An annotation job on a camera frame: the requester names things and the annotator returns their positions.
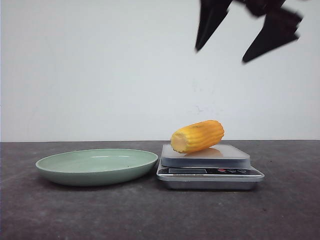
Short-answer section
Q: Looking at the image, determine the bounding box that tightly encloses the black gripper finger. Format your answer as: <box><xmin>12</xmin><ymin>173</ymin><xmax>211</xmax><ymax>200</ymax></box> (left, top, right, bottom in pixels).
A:
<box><xmin>195</xmin><ymin>0</ymin><xmax>232</xmax><ymax>52</ymax></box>
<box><xmin>242</xmin><ymin>7</ymin><xmax>303</xmax><ymax>63</ymax></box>

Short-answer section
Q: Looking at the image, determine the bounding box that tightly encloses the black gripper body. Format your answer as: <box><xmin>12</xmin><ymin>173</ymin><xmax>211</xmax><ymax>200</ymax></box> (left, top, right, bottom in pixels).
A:
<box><xmin>237</xmin><ymin>0</ymin><xmax>285</xmax><ymax>17</ymax></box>

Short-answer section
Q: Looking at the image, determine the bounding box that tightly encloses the yellow corn cob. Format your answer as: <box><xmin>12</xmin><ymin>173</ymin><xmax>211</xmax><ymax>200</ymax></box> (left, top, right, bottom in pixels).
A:
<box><xmin>170</xmin><ymin>120</ymin><xmax>225</xmax><ymax>154</ymax></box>

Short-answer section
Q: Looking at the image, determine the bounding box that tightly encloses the silver digital kitchen scale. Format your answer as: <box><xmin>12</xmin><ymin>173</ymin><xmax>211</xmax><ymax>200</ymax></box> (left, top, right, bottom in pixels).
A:
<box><xmin>156</xmin><ymin>144</ymin><xmax>265</xmax><ymax>190</ymax></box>

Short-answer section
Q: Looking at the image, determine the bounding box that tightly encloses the green round plate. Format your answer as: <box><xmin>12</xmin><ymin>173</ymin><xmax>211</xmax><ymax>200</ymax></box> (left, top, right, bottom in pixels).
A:
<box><xmin>35</xmin><ymin>148</ymin><xmax>158</xmax><ymax>187</ymax></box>

